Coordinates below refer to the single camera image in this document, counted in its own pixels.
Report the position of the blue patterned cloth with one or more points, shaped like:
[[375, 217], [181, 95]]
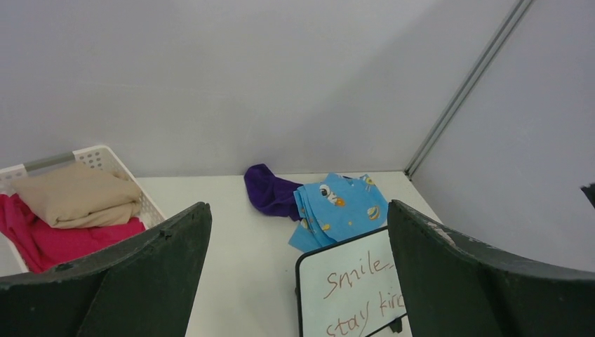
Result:
[[336, 209]]

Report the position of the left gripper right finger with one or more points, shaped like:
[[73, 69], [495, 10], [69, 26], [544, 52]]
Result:
[[456, 285]]

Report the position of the whiteboard with black frame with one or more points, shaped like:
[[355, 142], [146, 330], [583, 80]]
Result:
[[350, 288]]

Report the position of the beige folded cloth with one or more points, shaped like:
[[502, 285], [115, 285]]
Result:
[[78, 196]]

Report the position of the pink cloth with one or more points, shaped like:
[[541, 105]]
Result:
[[43, 247]]

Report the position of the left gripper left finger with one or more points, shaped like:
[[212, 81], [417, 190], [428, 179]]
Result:
[[142, 286]]

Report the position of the purple cloth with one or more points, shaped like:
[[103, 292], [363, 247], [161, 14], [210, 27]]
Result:
[[270, 194]]

